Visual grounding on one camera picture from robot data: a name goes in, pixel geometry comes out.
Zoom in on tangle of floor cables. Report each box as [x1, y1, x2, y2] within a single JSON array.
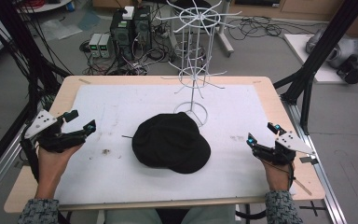
[[227, 15, 324, 41]]

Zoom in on person's right hand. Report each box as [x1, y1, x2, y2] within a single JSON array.
[[260, 157, 296, 192]]

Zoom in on white board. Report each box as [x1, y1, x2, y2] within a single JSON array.
[[283, 33, 358, 84]]

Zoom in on white power supply unit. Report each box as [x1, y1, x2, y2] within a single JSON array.
[[98, 33, 113, 59], [89, 33, 103, 58]]

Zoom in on white table mat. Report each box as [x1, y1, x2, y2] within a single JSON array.
[[53, 83, 296, 205]]

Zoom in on black metal frame strut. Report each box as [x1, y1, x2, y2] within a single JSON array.
[[273, 0, 358, 135], [0, 0, 72, 119]]

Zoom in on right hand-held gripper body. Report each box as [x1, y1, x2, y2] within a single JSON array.
[[252, 130, 315, 166]]

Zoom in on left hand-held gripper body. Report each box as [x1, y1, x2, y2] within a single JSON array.
[[23, 109, 88, 153]]

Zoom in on silver and black device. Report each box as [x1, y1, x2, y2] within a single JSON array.
[[305, 28, 358, 85]]

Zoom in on black computer tower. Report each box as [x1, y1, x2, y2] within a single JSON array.
[[132, 5, 153, 52], [109, 10, 135, 62]]

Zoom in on person's left hand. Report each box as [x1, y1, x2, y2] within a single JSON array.
[[34, 143, 85, 200]]

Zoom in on white wire display rack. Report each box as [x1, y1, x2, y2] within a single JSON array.
[[156, 0, 242, 128]]

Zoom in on aluminium rail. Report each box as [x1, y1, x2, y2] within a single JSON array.
[[0, 124, 29, 209], [281, 96, 349, 224]]

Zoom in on white box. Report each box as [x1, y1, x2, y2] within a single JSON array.
[[122, 5, 136, 21]]

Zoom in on black cap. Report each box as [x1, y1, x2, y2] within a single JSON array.
[[131, 111, 212, 175]]

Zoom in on person's legs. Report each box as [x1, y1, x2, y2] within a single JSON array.
[[103, 204, 237, 224]]

